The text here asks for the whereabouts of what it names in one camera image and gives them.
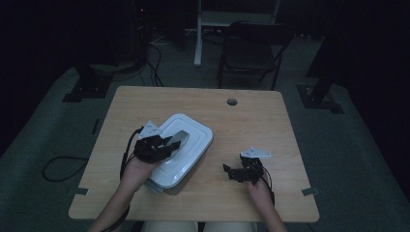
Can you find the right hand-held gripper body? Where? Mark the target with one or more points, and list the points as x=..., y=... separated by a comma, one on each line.
x=253, y=167

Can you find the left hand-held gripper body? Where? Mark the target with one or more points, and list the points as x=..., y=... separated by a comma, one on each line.
x=150, y=148

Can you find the white container lid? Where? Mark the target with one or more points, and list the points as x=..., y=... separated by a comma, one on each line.
x=190, y=141

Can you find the clear plastic storage box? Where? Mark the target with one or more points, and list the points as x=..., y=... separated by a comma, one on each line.
x=157, y=189

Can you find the person's right hand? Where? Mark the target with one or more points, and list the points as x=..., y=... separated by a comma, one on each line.
x=261, y=193

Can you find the person's left hand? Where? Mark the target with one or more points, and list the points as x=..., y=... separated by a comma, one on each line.
x=138, y=174

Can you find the small black strip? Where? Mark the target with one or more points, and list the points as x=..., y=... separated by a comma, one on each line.
x=95, y=126

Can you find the grey tape piece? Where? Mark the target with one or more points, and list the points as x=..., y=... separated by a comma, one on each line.
x=81, y=191
x=311, y=191

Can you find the black stand base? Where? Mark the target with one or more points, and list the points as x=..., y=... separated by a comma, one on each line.
x=319, y=96
x=88, y=87

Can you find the dark equipment tower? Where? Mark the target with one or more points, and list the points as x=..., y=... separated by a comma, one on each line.
x=140, y=29

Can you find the black folding chair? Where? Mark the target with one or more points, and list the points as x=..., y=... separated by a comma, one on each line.
x=254, y=51

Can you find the white desk frame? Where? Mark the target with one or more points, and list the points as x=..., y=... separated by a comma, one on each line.
x=222, y=17

